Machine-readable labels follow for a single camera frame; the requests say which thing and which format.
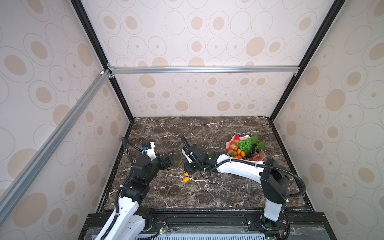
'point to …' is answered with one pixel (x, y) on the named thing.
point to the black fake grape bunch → (253, 150)
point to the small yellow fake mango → (238, 151)
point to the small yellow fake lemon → (186, 179)
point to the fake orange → (238, 156)
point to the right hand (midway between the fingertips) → (185, 168)
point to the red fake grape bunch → (257, 156)
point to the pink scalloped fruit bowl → (241, 138)
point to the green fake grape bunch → (244, 145)
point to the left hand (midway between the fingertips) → (171, 151)
